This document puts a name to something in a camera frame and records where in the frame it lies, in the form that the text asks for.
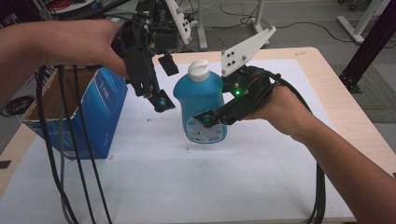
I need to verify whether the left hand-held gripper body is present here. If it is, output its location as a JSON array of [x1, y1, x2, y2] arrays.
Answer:
[[111, 0, 193, 99]]

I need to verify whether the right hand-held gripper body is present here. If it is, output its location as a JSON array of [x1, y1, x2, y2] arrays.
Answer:
[[217, 25, 277, 126]]

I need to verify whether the blue bottle with white cap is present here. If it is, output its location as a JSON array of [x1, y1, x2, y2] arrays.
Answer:
[[173, 59, 229, 145]]

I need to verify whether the blue cardboard box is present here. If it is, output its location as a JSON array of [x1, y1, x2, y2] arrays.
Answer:
[[21, 66, 129, 161]]

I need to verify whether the person's right hand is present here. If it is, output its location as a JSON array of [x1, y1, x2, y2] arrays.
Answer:
[[247, 85, 316, 138]]

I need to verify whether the person's left hand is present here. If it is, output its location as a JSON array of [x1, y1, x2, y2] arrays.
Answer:
[[49, 19, 129, 79]]

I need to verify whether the white metal stand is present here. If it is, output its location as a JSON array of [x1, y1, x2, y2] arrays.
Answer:
[[336, 0, 390, 45], [249, 0, 266, 35], [195, 0, 209, 51]]

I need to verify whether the gray floor mat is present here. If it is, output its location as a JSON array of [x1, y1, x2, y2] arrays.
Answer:
[[330, 63, 396, 124]]

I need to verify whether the black metal stand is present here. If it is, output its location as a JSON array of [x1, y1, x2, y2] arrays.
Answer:
[[339, 0, 396, 93]]

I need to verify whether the black floor cable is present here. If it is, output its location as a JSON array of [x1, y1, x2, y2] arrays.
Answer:
[[218, 2, 347, 44]]

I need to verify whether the coiled black cable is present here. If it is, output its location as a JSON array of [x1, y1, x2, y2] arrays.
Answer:
[[1, 94, 35, 118]]

